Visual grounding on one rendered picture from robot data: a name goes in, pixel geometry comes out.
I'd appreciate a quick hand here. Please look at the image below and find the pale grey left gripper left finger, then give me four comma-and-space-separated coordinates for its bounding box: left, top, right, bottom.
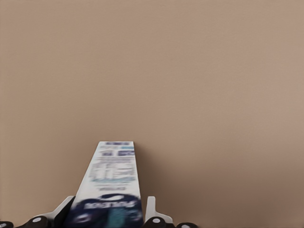
22, 195, 76, 228

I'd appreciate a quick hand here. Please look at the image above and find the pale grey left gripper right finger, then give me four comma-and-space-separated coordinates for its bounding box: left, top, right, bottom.
142, 196, 174, 228

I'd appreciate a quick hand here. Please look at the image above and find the white and blue printed box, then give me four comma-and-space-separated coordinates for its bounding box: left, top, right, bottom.
62, 141, 144, 228

